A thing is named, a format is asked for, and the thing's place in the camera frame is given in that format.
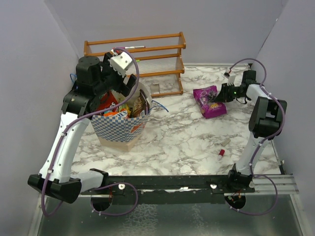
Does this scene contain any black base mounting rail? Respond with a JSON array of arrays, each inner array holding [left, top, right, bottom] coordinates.
[[81, 175, 254, 205]]

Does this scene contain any pink marker pen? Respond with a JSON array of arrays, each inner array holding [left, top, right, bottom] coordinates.
[[124, 45, 146, 50]]

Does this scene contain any small red lip balm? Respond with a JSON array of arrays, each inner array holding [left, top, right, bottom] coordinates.
[[218, 149, 225, 160]]

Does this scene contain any purple snack packet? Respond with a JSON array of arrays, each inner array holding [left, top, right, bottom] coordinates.
[[193, 86, 227, 118]]

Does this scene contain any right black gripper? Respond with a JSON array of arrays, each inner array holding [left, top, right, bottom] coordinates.
[[214, 83, 245, 103]]

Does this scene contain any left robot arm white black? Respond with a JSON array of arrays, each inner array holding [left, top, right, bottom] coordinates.
[[28, 48, 140, 204]]

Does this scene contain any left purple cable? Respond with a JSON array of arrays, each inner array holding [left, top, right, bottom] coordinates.
[[40, 47, 140, 217]]

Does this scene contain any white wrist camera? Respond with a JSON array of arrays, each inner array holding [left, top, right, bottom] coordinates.
[[109, 49, 133, 77], [224, 70, 236, 86]]

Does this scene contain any purple cable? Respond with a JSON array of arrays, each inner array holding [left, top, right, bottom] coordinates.
[[225, 58, 286, 216], [40, 47, 140, 217]]

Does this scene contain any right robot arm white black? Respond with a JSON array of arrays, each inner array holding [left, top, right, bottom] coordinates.
[[214, 70, 287, 192]]

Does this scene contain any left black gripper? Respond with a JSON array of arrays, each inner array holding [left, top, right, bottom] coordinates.
[[94, 53, 136, 96]]

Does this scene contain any red Doritos chips bag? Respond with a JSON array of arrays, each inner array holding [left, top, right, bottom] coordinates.
[[97, 91, 118, 111]]

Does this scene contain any wooden two-tier shelf rack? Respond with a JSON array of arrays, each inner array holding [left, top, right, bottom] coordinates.
[[83, 31, 187, 98]]

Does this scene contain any blue checkered paper bag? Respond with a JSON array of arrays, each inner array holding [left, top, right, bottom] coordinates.
[[91, 82, 166, 151]]

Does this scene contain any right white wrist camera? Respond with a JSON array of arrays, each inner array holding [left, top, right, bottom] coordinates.
[[224, 70, 236, 86]]

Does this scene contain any brown kettle chips bag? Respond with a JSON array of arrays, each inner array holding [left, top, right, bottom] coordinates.
[[131, 89, 150, 118]]

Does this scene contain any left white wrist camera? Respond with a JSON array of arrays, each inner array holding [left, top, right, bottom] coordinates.
[[109, 49, 133, 77]]

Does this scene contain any small beige cork piece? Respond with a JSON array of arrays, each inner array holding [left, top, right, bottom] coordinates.
[[221, 138, 231, 147]]

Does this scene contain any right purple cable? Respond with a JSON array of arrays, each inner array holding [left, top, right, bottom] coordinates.
[[225, 58, 286, 216]]

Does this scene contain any orange Fox's fruit candy bag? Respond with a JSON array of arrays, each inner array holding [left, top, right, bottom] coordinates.
[[103, 104, 131, 118]]

